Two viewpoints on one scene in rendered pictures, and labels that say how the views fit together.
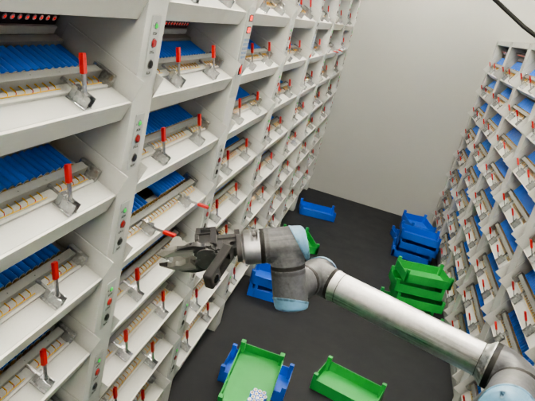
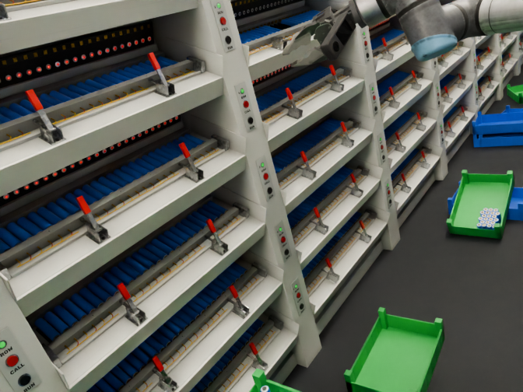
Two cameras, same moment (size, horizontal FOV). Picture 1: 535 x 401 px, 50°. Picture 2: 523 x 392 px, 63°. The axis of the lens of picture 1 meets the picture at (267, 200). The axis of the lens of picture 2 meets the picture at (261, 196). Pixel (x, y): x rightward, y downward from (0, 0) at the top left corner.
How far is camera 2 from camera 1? 0.68 m
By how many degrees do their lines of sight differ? 33
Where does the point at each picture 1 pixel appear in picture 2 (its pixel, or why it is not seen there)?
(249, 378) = (479, 203)
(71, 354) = (226, 157)
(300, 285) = (434, 17)
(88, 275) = (208, 76)
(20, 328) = (128, 110)
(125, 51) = not seen: outside the picture
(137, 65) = not seen: outside the picture
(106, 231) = (205, 28)
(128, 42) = not seen: outside the picture
